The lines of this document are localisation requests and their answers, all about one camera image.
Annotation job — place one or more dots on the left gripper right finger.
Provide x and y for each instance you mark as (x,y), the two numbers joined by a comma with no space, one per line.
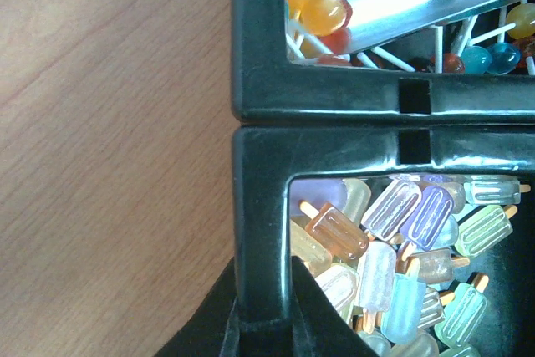
(318,328)

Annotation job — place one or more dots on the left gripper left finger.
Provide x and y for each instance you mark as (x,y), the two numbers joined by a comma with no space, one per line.
(204,332)

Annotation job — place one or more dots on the black bin with popsicle candies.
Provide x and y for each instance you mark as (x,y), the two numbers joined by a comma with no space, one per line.
(267,159)

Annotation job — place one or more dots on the black bin with lollipops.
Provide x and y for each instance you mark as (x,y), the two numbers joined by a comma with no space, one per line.
(266,87)

